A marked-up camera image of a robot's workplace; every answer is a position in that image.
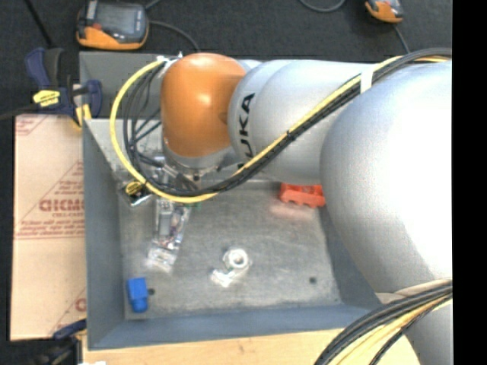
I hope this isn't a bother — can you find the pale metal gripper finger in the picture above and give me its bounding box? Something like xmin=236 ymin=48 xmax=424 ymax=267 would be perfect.
xmin=146 ymin=199 xmax=177 ymax=274
xmin=170 ymin=206 xmax=192 ymax=252

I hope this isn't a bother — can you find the blue plastic block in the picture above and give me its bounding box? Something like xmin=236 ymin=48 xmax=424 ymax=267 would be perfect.
xmin=126 ymin=277 xmax=150 ymax=314

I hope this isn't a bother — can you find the clear glass thing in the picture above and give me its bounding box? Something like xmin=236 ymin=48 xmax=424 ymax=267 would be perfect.
xmin=210 ymin=246 xmax=253 ymax=289

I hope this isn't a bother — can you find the grey metal bin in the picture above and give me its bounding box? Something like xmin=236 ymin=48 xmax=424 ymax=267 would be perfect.
xmin=78 ymin=50 xmax=384 ymax=351

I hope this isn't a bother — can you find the brown cardboard board, red print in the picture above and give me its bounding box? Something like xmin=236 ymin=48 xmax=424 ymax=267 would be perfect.
xmin=9 ymin=113 xmax=89 ymax=342

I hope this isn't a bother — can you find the orange-red ribbed block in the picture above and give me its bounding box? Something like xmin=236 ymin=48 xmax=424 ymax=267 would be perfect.
xmin=279 ymin=182 xmax=327 ymax=209

